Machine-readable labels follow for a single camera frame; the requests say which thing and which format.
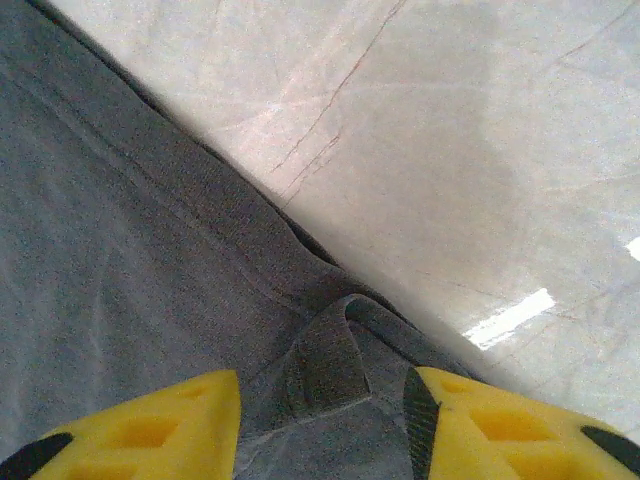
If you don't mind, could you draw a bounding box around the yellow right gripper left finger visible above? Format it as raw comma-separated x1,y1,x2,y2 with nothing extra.
0,368,242,480

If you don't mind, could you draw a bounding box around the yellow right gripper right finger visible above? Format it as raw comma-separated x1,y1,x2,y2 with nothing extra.
402,366,640,480

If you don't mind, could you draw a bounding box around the dark grey t-shirt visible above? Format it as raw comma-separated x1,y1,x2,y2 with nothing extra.
0,0,481,480

